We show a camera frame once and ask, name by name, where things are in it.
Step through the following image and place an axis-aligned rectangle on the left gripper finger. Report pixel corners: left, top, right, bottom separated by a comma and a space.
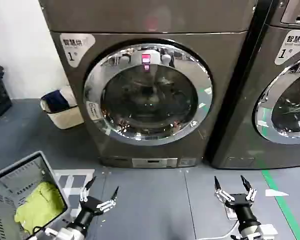
79, 175, 98, 203
97, 185, 120, 212

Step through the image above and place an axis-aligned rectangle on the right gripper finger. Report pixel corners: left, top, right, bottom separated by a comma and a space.
240, 175, 258, 202
213, 175, 236, 203

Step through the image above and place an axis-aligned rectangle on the white cable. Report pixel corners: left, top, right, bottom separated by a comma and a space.
196, 219, 241, 240

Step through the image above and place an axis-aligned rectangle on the grey plastic laundry basket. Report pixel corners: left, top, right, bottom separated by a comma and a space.
0, 150, 70, 240

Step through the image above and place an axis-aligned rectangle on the white paper scrap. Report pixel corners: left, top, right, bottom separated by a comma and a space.
264, 188, 290, 198

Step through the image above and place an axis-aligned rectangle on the round chrome glass dryer door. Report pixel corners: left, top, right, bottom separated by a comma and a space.
83, 38, 214, 147

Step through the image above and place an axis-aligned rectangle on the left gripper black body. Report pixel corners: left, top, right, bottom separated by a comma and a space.
73, 195, 105, 227

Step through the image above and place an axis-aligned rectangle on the yellow-green garment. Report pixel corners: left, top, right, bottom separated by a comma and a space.
13, 181, 68, 231

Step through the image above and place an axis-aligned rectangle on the grey washer with label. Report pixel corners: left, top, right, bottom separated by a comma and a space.
211, 0, 300, 170

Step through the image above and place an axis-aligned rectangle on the dark blue cloth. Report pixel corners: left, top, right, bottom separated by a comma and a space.
43, 90, 70, 113

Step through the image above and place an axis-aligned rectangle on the grey dryer with label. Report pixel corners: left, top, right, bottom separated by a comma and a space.
37, 0, 256, 169

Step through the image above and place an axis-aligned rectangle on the white fabric bin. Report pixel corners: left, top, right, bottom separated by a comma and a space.
40, 85, 85, 130

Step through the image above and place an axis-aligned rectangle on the green floor tape strip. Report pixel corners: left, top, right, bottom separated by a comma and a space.
261, 169, 300, 240

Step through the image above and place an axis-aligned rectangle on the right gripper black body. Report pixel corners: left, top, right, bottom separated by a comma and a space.
224, 193, 258, 228

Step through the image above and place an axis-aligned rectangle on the round chrome glass washer door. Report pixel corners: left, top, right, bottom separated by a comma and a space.
254, 55, 300, 145

